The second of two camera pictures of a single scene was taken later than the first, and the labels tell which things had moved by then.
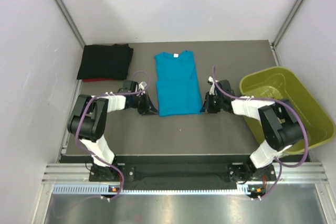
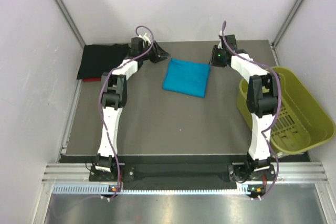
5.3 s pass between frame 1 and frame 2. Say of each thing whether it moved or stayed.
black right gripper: moved
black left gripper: moved
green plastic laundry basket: stayed
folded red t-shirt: stayed
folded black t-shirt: stayed
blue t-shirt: moved
